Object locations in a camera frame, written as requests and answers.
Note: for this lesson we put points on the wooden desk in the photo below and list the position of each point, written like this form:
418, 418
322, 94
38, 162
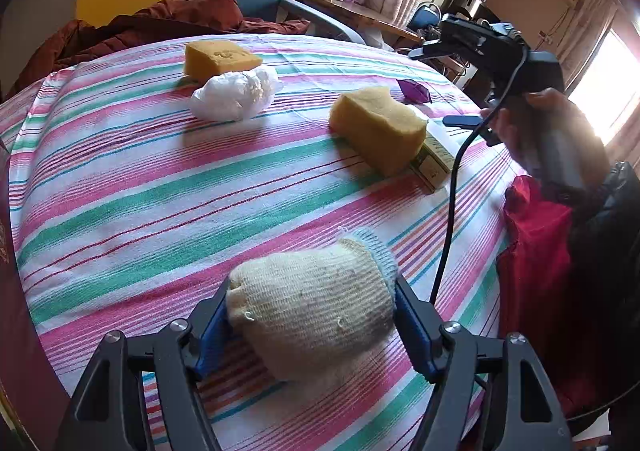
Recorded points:
370, 21

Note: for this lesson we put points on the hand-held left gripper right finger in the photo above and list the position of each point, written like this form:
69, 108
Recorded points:
415, 326

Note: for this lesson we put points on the purple plastic object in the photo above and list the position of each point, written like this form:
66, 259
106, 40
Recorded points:
415, 92

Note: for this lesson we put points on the person's right hand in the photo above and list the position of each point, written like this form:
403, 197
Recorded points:
580, 131

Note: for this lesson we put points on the blue chair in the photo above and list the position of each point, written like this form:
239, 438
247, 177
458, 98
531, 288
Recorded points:
425, 18

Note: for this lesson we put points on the small printed carton box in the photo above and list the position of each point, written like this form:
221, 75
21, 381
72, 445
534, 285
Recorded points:
435, 156

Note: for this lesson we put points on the person's right forearm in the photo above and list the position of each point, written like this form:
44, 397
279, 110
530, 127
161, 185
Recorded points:
610, 241

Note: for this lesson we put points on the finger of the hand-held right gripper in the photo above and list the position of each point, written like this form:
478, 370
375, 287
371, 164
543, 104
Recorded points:
425, 52
462, 121

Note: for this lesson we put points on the white plastic bag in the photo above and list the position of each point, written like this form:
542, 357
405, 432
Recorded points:
235, 93

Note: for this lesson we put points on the knitted sock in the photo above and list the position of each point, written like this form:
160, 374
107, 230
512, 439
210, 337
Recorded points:
310, 301

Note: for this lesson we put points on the yellow sponge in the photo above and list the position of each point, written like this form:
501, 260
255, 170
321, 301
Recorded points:
220, 58
380, 131

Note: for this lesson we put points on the red cloth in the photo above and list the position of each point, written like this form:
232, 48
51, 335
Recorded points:
535, 256

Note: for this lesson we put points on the maroon jacket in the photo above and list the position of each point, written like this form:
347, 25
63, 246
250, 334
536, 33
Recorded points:
165, 18

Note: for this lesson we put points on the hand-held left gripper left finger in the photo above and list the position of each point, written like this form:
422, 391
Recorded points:
212, 331

